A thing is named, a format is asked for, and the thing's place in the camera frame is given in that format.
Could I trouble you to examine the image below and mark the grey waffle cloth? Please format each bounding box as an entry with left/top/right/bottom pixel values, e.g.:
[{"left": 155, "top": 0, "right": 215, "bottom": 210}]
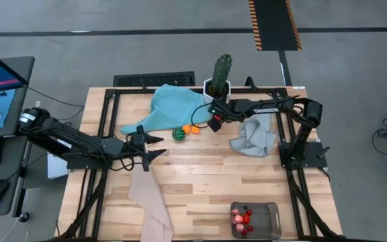
[{"left": 229, "top": 113, "right": 280, "bottom": 158}]

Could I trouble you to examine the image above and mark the beige cloth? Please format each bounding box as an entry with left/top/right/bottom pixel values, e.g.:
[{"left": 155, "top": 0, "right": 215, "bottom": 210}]
[{"left": 128, "top": 164, "right": 174, "bottom": 242}]

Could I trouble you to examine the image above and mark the black keyboard on table edge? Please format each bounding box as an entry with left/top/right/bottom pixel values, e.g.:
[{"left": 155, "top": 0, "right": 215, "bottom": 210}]
[{"left": 112, "top": 71, "right": 196, "bottom": 87}]

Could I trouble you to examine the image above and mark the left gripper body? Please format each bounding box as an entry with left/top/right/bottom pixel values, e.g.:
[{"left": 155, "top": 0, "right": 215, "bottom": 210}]
[{"left": 123, "top": 125, "right": 151, "bottom": 173}]

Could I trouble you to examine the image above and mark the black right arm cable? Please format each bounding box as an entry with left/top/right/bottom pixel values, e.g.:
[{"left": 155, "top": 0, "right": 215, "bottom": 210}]
[{"left": 245, "top": 76, "right": 260, "bottom": 89}]

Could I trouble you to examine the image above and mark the grey side desk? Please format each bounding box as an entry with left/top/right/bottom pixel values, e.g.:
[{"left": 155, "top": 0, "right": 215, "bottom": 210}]
[{"left": 0, "top": 134, "right": 30, "bottom": 218}]

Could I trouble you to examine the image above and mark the green striped toy watermelon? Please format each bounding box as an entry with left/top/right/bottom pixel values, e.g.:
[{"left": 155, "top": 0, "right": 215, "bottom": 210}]
[{"left": 171, "top": 126, "right": 186, "bottom": 142}]

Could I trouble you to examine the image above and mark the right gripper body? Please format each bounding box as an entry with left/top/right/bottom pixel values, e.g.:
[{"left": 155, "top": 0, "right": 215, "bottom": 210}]
[{"left": 208, "top": 100, "right": 235, "bottom": 122}]

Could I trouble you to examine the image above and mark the white paper sheet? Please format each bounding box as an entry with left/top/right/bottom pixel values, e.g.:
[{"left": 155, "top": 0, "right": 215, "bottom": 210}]
[{"left": 46, "top": 153, "right": 69, "bottom": 179}]

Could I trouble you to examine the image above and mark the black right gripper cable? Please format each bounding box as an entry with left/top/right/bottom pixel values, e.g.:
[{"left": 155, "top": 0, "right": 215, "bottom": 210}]
[{"left": 190, "top": 102, "right": 212, "bottom": 129}]

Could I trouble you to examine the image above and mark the teal cloth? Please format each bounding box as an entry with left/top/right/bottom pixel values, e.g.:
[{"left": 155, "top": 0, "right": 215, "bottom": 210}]
[{"left": 119, "top": 83, "right": 214, "bottom": 135}]

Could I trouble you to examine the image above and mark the green cactus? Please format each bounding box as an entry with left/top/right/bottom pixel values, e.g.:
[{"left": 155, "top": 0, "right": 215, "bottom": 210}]
[{"left": 211, "top": 52, "right": 234, "bottom": 98}]

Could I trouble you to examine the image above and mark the grey translucent plastic container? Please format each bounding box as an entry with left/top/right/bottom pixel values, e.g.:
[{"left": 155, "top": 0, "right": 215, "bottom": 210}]
[{"left": 230, "top": 201, "right": 282, "bottom": 241}]

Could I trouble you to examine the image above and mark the black orange-striped floor mat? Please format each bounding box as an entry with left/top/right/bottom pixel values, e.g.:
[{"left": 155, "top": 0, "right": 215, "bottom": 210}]
[{"left": 248, "top": 0, "right": 303, "bottom": 52}]

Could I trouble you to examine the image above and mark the black monitor cable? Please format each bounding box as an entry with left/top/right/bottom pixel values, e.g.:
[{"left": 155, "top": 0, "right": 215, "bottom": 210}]
[{"left": 27, "top": 85, "right": 85, "bottom": 108}]

